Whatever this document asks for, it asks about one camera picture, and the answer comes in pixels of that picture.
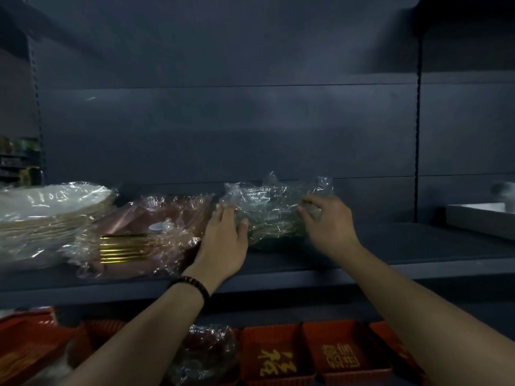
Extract orange white bag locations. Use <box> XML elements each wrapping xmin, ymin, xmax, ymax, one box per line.
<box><xmin>0</xmin><ymin>305</ymin><xmax>57</xmax><ymax>326</ymax></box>

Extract black beaded bracelet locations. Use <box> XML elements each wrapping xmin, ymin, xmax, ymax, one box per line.
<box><xmin>168</xmin><ymin>276</ymin><xmax>211</xmax><ymax>306</ymax></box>

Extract person's left hand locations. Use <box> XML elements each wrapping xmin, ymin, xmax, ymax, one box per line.
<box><xmin>181</xmin><ymin>204</ymin><xmax>250</xmax><ymax>294</ymax></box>

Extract rose pink rectangular tray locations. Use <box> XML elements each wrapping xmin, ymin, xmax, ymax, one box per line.
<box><xmin>68</xmin><ymin>244</ymin><xmax>198</xmax><ymax>258</ymax></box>

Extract dark metal shelf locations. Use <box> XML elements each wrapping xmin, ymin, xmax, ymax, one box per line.
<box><xmin>0</xmin><ymin>0</ymin><xmax>515</xmax><ymax>386</ymax></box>

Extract person's left forearm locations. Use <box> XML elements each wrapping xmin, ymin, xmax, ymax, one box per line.
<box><xmin>60</xmin><ymin>283</ymin><xmax>206</xmax><ymax>386</ymax></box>

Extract white bowl set box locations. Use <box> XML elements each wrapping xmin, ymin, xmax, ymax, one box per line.
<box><xmin>445</xmin><ymin>181</ymin><xmax>515</xmax><ymax>240</ymax></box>

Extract stack of white plates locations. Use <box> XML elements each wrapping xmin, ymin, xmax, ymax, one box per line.
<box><xmin>0</xmin><ymin>181</ymin><xmax>118</xmax><ymax>271</ymax></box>

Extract person's right hand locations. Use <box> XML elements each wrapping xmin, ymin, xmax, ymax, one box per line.
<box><xmin>297</xmin><ymin>195</ymin><xmax>362</xmax><ymax>258</ymax></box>

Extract rack of green packets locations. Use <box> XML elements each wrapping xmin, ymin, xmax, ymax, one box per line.
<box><xmin>0</xmin><ymin>136</ymin><xmax>43</xmax><ymax>185</ymax></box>

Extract person's right forearm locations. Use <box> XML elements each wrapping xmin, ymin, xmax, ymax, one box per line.
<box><xmin>342</xmin><ymin>243</ymin><xmax>515</xmax><ymax>386</ymax></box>

